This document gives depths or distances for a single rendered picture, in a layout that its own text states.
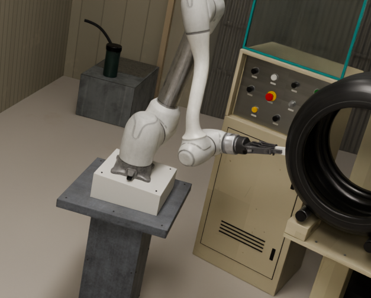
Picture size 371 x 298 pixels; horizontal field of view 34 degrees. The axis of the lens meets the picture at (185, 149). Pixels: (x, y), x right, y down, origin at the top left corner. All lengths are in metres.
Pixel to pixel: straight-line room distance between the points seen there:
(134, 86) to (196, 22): 2.69
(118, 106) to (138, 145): 2.57
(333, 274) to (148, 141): 1.03
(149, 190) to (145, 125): 0.28
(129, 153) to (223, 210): 0.95
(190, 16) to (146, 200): 0.81
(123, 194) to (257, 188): 0.91
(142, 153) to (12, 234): 1.22
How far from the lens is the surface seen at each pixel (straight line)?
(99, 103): 5.25
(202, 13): 2.50
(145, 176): 2.71
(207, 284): 3.46
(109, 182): 2.67
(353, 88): 2.23
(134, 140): 2.64
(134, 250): 2.82
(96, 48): 6.12
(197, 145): 2.44
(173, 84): 2.75
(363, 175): 2.68
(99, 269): 2.94
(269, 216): 3.32
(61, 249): 3.52
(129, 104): 5.16
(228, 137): 2.56
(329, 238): 2.54
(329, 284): 2.93
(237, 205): 3.39
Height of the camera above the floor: 1.97
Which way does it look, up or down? 23 degrees down
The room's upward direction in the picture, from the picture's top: 12 degrees clockwise
